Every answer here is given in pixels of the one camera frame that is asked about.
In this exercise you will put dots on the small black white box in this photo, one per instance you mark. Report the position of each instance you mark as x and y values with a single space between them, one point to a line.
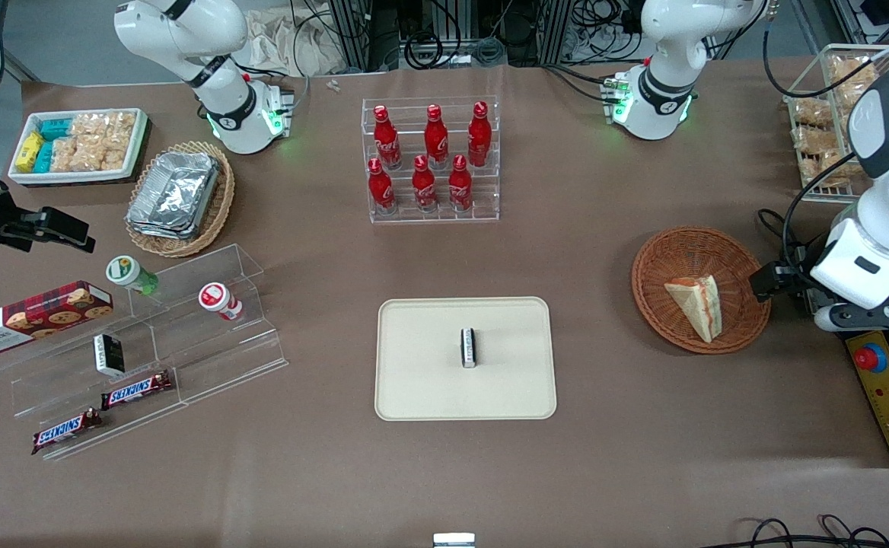
108 355
468 348

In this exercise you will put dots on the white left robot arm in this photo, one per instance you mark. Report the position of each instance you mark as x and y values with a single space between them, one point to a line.
665 46

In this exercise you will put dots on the clear bag of fried snacks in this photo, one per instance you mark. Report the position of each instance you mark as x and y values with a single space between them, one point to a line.
821 141
814 113
852 80

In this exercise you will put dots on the teal snack packet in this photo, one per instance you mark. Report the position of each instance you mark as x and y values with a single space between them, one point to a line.
55 128
43 157

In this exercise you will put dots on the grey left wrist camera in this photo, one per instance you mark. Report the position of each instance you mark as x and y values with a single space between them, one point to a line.
871 316

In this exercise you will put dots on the white rectangular snack tray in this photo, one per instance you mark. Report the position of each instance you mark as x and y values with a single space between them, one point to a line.
26 176

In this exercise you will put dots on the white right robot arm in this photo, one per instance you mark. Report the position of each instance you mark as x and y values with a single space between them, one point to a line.
186 38

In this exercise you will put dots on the red cookie box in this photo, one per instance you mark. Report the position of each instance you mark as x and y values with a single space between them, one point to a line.
33 316

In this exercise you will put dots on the clear bag of rice crackers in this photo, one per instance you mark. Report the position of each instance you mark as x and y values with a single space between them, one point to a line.
106 137
64 154

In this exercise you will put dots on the yellow snack packet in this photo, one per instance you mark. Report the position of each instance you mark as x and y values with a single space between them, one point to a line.
29 151

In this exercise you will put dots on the brown round wicker basket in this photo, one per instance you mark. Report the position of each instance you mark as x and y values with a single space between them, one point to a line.
657 289

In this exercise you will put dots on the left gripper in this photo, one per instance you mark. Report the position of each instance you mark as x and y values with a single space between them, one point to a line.
788 278

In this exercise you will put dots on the light oval wicker basket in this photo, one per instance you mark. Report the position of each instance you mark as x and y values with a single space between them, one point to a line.
220 205

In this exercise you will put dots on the stacked aluminium foil trays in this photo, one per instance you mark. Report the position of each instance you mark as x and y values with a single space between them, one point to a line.
174 194

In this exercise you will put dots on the red drink bottle white cap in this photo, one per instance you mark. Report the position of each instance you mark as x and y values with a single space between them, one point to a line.
218 298

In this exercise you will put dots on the red cola bottle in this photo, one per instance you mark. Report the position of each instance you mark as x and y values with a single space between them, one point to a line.
460 186
424 186
380 189
387 141
479 137
436 138

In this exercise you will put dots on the crumpled white plastic sheet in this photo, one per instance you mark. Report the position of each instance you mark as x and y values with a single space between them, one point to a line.
277 42

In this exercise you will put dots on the green drink bottle white cap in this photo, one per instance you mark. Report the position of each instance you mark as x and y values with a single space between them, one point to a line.
131 274

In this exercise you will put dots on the beige plastic serving tray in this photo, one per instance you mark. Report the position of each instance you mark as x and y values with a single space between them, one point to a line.
422 365

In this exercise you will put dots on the brown snickers bar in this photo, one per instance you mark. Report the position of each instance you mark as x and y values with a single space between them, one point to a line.
65 431
136 390

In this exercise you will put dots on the triangle sandwich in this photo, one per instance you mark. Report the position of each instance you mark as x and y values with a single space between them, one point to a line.
697 304

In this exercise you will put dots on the white block at table edge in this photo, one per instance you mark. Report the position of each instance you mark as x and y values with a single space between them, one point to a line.
454 540

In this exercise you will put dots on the clear acrylic bottle rack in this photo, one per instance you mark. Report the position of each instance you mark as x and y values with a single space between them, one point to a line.
482 194

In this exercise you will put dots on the clear acrylic stepped shelf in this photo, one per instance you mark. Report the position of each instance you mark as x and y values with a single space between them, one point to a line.
216 358

